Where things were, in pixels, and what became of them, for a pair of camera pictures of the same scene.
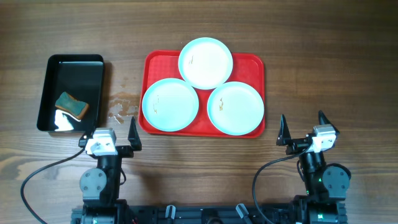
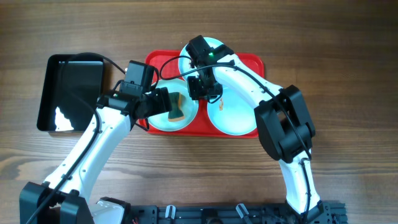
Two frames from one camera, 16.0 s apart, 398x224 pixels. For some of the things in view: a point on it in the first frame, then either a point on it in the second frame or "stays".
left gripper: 135,141 → 163,101
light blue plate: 236,109 stays
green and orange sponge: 68,102 → 178,104
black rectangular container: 81,76 stays
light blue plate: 170,104 stays
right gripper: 296,145 → 196,94
